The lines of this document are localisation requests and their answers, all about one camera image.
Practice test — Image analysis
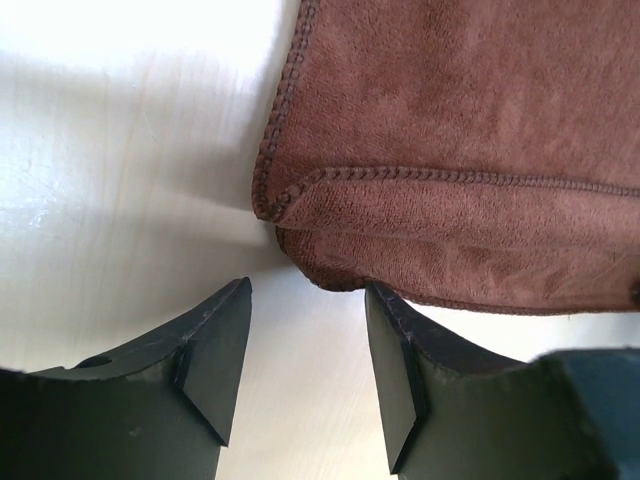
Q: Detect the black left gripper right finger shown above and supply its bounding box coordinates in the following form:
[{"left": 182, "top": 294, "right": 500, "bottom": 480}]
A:
[{"left": 365, "top": 283, "right": 639, "bottom": 479}]

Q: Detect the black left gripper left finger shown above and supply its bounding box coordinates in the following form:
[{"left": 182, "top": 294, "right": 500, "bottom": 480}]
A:
[{"left": 1, "top": 278, "right": 252, "bottom": 479}]

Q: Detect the brown towel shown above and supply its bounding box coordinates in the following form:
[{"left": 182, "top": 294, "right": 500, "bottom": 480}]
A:
[{"left": 252, "top": 1, "right": 639, "bottom": 315}]

